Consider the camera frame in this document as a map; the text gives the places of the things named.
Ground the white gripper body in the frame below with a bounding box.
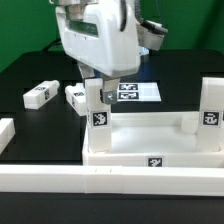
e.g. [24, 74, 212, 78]
[54, 0, 140, 77]

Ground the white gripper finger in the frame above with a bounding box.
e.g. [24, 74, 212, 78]
[78, 63, 95, 79]
[101, 74, 120, 104]

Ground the white desk top tray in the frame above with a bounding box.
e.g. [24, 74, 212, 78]
[82, 112, 224, 168]

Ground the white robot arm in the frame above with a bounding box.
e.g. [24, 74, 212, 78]
[49, 0, 168, 104]

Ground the white left obstacle block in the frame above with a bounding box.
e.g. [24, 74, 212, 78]
[0, 118, 15, 154]

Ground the white front obstacle bar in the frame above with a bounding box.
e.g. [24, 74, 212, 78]
[0, 165, 224, 196]

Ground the white marker base plate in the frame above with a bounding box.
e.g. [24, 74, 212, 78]
[117, 82, 161, 102]

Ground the black cable with connector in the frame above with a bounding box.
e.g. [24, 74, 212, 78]
[41, 37, 64, 53]

